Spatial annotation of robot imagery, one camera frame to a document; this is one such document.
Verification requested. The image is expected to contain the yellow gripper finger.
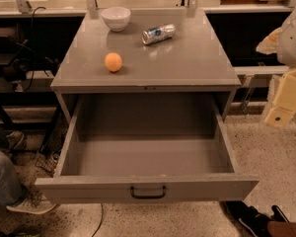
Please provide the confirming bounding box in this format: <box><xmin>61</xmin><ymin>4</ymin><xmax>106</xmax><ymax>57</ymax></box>
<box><xmin>256</xmin><ymin>28</ymin><xmax>282</xmax><ymax>55</ymax></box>
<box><xmin>263</xmin><ymin>69</ymin><xmax>296</xmax><ymax>128</ymax></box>

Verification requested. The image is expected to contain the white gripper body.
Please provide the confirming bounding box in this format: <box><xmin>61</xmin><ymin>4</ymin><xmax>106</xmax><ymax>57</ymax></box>
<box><xmin>277</xmin><ymin>8</ymin><xmax>296</xmax><ymax>68</ymax></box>

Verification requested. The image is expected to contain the orange fruit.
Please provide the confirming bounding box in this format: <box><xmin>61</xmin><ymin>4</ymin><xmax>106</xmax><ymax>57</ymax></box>
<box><xmin>105</xmin><ymin>52</ymin><xmax>122</xmax><ymax>72</ymax></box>

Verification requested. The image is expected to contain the open grey top drawer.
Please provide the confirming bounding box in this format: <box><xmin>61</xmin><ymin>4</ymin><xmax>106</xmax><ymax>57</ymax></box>
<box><xmin>36</xmin><ymin>93</ymin><xmax>259</xmax><ymax>203</ymax></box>

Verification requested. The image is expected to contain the grey cabinet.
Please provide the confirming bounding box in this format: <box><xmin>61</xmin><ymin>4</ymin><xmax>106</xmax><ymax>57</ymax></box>
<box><xmin>51</xmin><ymin>8</ymin><xmax>240</xmax><ymax>119</ymax></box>

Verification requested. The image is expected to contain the silver blue drink can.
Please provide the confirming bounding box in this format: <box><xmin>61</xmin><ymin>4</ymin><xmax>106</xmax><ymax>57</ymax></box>
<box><xmin>142</xmin><ymin>24</ymin><xmax>176</xmax><ymax>45</ymax></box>

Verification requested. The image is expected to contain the black shoe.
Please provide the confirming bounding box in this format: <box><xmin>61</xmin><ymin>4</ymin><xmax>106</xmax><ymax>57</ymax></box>
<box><xmin>225</xmin><ymin>200</ymin><xmax>288</xmax><ymax>237</ymax></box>

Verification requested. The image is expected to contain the white ceramic bowl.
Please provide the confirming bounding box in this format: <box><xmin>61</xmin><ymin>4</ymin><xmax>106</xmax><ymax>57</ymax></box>
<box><xmin>101</xmin><ymin>7</ymin><xmax>131</xmax><ymax>32</ymax></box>

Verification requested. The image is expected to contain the grey sneaker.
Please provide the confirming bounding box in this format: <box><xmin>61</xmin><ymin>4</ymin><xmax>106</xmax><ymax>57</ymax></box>
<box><xmin>6</xmin><ymin>191</ymin><xmax>56</xmax><ymax>215</ymax></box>

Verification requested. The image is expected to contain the person leg in jeans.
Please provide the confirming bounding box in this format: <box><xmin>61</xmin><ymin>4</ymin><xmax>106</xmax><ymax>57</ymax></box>
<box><xmin>0</xmin><ymin>151</ymin><xmax>26</xmax><ymax>206</ymax></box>

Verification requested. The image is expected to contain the black drawer handle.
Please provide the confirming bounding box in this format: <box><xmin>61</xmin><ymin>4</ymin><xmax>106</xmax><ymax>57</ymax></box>
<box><xmin>130</xmin><ymin>186</ymin><xmax>167</xmax><ymax>199</ymax></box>

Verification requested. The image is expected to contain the black floor cable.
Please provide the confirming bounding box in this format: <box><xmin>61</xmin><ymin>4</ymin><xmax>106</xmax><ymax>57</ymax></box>
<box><xmin>90</xmin><ymin>203</ymin><xmax>105</xmax><ymax>237</ymax></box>

